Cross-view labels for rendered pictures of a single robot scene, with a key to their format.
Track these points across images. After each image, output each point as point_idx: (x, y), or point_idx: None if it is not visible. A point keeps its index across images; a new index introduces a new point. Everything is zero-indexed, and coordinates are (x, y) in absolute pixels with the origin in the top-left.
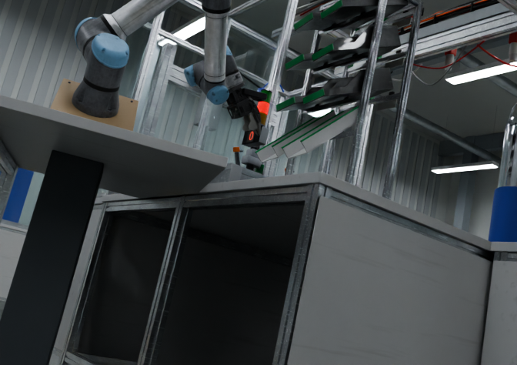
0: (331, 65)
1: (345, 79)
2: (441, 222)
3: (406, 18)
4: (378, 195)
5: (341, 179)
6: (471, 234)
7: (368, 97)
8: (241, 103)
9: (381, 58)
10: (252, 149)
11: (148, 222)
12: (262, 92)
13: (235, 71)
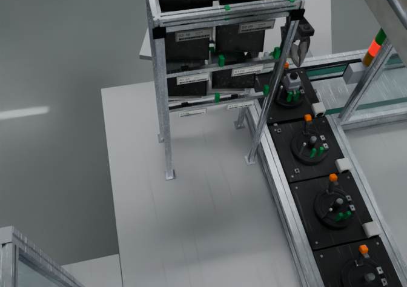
0: None
1: (203, 60)
2: (112, 189)
3: (183, 31)
4: (105, 129)
5: (102, 102)
6: (116, 226)
7: (154, 83)
8: (282, 28)
9: (212, 64)
10: (286, 74)
11: None
12: (300, 28)
13: None
